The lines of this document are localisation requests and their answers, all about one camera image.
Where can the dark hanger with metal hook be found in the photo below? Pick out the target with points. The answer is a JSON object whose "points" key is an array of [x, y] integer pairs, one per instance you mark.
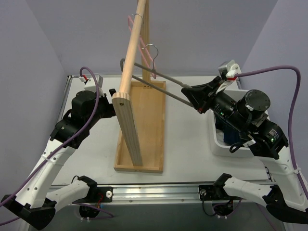
{"points": [[153, 71]]}

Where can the wooden clothes rack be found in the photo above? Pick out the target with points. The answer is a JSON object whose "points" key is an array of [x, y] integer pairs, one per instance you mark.
{"points": [[140, 111]]}

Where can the white plastic basket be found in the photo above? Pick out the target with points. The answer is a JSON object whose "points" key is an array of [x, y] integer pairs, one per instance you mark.
{"points": [[219, 144]]}

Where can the aluminium mounting rail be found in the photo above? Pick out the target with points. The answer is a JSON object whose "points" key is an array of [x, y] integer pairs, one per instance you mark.
{"points": [[134, 194]]}

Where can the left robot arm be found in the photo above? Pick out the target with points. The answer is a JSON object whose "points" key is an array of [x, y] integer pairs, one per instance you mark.
{"points": [[33, 202]]}

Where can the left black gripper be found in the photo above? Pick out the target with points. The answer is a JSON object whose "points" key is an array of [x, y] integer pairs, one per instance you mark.
{"points": [[107, 106]]}

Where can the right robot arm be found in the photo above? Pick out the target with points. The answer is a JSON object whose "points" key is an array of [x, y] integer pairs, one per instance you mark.
{"points": [[285, 200]]}

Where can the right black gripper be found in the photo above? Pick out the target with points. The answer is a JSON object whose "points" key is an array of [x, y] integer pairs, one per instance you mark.
{"points": [[208, 96]]}

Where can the dark blue denim garment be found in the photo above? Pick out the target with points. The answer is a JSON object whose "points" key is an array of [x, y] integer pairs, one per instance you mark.
{"points": [[229, 135]]}

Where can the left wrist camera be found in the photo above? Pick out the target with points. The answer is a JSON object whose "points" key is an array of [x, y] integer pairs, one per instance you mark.
{"points": [[89, 83]]}

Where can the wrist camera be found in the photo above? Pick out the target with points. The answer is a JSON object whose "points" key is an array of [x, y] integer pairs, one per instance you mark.
{"points": [[228, 71], [89, 83]]}

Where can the pink hanger with metal hook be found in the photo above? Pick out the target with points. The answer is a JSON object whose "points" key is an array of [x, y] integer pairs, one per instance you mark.
{"points": [[144, 47]]}

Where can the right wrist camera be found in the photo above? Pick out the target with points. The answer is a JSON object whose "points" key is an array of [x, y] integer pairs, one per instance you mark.
{"points": [[228, 71]]}

